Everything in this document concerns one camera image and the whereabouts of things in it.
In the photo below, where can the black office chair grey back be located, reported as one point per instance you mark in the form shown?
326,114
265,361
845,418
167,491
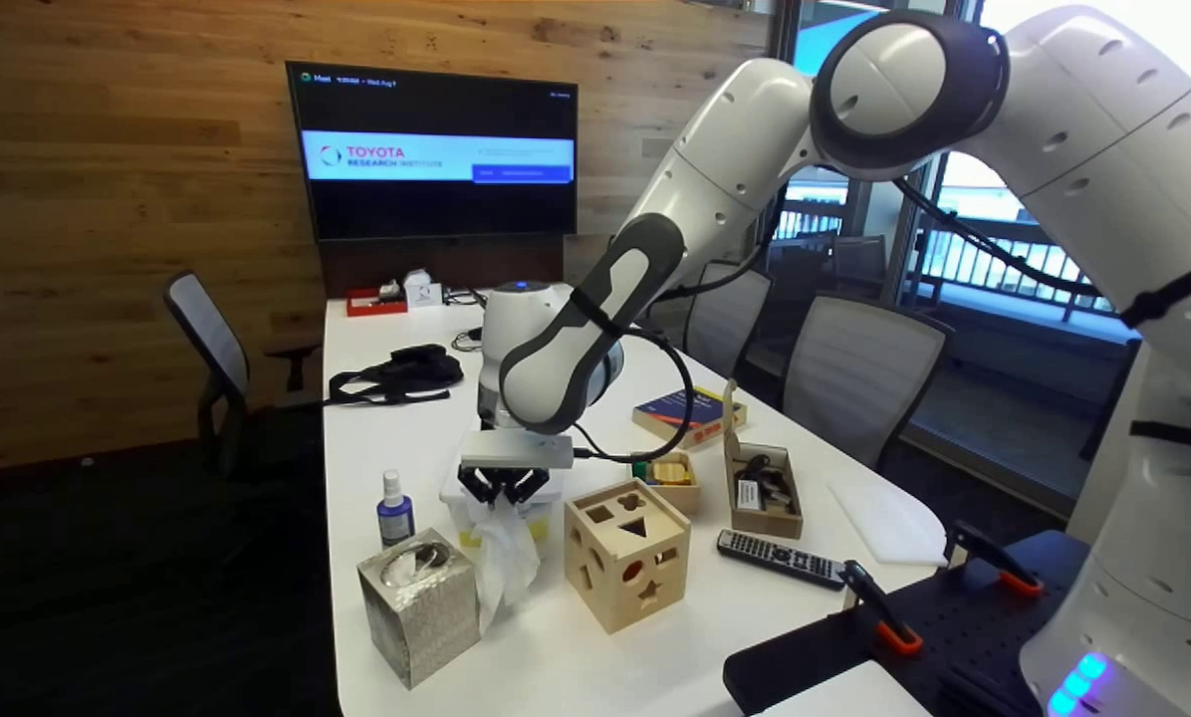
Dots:
208,331

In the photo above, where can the white small device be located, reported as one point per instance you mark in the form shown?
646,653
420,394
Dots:
426,289

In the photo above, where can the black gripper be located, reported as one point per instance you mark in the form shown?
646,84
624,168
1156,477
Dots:
509,471

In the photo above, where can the white flat board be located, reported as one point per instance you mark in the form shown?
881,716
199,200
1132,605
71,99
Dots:
894,519

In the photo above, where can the black mounting board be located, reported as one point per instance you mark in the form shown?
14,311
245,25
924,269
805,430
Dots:
836,662

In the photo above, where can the grey marble tissue box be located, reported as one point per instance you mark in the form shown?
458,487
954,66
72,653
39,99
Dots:
420,623

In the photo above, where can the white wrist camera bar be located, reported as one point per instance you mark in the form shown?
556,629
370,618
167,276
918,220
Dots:
515,451

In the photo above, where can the clear plastic bin with lid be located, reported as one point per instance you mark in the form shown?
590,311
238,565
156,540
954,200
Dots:
545,528

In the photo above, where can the red flat box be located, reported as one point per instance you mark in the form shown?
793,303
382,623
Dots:
375,303

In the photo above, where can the black electronics part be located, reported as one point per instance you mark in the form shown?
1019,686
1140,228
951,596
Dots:
772,501

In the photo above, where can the grey black remote control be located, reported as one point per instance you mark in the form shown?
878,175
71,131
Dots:
778,561

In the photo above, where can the small wooden box with blocks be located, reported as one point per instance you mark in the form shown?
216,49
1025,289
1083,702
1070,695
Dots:
677,484

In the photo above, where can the black balcony railing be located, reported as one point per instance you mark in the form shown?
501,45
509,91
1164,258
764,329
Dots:
1019,264

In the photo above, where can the hand sanitizer bottle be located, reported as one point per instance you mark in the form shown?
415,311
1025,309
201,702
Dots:
398,519

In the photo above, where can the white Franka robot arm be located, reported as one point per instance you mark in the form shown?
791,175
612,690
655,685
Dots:
1125,175

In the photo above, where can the wall mounted TV screen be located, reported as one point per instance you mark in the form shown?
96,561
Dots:
435,152

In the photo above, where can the white sheet beside robot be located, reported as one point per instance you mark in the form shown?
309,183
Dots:
845,695

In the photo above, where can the wooden shape sorter cube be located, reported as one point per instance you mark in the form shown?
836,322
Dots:
626,565

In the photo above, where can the wooden box with items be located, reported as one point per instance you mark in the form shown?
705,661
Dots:
730,451

